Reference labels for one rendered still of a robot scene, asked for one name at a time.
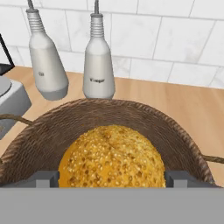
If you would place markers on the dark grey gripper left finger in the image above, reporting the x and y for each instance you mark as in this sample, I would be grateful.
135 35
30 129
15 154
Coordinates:
46 178

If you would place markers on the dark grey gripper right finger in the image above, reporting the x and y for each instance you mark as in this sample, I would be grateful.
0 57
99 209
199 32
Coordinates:
178 178

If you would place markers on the golden seeded bread roll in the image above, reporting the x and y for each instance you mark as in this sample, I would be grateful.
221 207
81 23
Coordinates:
111 157

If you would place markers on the brown wicker basket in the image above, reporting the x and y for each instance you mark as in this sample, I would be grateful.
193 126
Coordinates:
73 122

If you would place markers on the grey stand mixer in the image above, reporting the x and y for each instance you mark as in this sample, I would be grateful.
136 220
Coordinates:
8 99

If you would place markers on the white oil bottle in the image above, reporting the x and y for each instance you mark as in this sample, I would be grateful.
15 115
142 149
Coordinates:
46 67

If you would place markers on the white vinegar bottle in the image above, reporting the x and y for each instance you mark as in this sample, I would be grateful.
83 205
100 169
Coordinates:
98 70

